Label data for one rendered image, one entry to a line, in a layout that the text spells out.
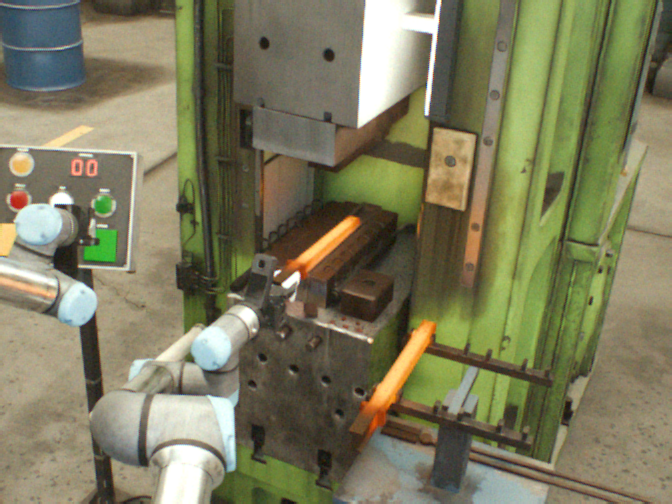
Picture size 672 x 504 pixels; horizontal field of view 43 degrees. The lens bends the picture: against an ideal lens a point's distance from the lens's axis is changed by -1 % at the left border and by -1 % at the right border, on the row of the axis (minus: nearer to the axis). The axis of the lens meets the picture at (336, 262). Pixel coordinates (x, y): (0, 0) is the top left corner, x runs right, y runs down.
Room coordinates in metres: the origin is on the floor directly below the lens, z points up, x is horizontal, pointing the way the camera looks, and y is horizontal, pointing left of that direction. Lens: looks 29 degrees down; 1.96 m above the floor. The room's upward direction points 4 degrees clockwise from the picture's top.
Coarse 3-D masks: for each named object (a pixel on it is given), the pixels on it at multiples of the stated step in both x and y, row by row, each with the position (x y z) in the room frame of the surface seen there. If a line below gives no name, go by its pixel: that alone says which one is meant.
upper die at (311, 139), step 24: (408, 96) 2.05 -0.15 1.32; (264, 120) 1.75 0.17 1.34; (288, 120) 1.72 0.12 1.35; (312, 120) 1.70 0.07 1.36; (384, 120) 1.92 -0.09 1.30; (264, 144) 1.75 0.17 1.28; (288, 144) 1.72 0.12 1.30; (312, 144) 1.70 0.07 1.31; (336, 144) 1.68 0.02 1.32; (360, 144) 1.80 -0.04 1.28
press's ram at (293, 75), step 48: (240, 0) 1.77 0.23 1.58; (288, 0) 1.72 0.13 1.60; (336, 0) 1.68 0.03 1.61; (384, 0) 1.73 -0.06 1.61; (432, 0) 1.99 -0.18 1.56; (240, 48) 1.77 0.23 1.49; (288, 48) 1.72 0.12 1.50; (336, 48) 1.68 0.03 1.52; (384, 48) 1.75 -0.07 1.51; (432, 48) 2.02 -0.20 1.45; (240, 96) 1.77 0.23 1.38; (288, 96) 1.72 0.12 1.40; (336, 96) 1.68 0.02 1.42; (384, 96) 1.77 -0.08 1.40
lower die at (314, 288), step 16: (320, 208) 2.08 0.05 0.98; (336, 208) 2.07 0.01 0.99; (352, 208) 2.07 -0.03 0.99; (304, 224) 1.98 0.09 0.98; (320, 224) 1.96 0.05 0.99; (336, 224) 1.96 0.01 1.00; (368, 224) 1.98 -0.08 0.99; (384, 224) 1.98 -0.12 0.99; (288, 240) 1.88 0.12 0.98; (304, 240) 1.87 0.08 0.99; (352, 240) 1.88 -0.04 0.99; (272, 256) 1.80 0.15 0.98; (288, 256) 1.78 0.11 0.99; (336, 256) 1.79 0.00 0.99; (352, 256) 1.80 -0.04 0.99; (320, 272) 1.71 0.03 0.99; (304, 288) 1.70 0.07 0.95; (320, 288) 1.68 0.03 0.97; (320, 304) 1.68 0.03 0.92
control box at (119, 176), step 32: (0, 160) 1.84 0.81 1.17; (32, 160) 1.84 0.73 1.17; (64, 160) 1.84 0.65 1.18; (96, 160) 1.84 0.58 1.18; (128, 160) 1.85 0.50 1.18; (0, 192) 1.80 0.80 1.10; (32, 192) 1.80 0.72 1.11; (64, 192) 1.80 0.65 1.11; (96, 192) 1.81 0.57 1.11; (128, 192) 1.81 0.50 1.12; (0, 224) 1.76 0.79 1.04; (96, 224) 1.77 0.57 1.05; (128, 224) 1.77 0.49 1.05; (0, 256) 1.73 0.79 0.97; (128, 256) 1.74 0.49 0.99
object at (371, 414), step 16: (416, 336) 1.47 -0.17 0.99; (416, 352) 1.41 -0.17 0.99; (400, 368) 1.35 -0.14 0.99; (384, 384) 1.30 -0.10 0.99; (400, 384) 1.32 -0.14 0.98; (384, 400) 1.25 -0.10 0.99; (368, 416) 1.19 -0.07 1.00; (384, 416) 1.21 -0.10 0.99; (352, 432) 1.14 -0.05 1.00; (368, 432) 1.19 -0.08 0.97; (352, 448) 1.14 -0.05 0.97
